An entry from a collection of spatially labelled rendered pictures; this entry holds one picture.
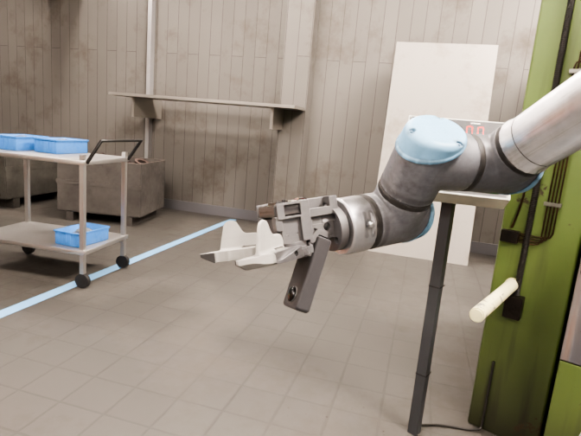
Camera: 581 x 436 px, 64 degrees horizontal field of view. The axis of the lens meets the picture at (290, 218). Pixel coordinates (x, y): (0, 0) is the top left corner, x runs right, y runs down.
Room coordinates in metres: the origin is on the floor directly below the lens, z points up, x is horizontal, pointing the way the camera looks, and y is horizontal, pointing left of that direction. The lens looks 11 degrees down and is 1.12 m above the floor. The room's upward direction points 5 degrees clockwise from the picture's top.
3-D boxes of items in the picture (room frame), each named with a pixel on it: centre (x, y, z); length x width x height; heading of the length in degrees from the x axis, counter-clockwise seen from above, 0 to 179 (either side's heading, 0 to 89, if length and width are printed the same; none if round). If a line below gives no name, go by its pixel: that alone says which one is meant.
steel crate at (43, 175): (5.43, 3.34, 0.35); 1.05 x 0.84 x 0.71; 165
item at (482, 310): (1.48, -0.71, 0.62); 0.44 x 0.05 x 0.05; 143
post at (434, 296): (1.62, -0.55, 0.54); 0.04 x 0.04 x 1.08; 53
